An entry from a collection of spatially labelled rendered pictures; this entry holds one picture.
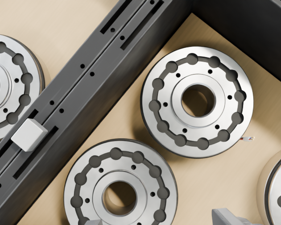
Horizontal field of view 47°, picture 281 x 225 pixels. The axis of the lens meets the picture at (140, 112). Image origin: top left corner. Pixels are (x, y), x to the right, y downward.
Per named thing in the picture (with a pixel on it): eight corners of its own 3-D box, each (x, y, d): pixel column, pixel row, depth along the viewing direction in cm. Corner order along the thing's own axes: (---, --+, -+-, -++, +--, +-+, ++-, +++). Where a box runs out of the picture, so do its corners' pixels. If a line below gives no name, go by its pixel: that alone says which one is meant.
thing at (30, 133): (32, 152, 22) (25, 152, 21) (16, 138, 22) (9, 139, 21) (49, 131, 22) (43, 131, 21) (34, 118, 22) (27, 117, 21)
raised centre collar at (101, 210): (123, 237, 28) (123, 239, 28) (81, 201, 28) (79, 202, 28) (159, 193, 28) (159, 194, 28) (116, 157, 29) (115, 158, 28)
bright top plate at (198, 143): (206, 180, 29) (207, 181, 28) (119, 110, 29) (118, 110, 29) (274, 93, 29) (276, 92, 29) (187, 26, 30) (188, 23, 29)
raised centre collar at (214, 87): (202, 139, 29) (203, 139, 28) (159, 105, 29) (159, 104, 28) (235, 96, 29) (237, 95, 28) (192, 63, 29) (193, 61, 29)
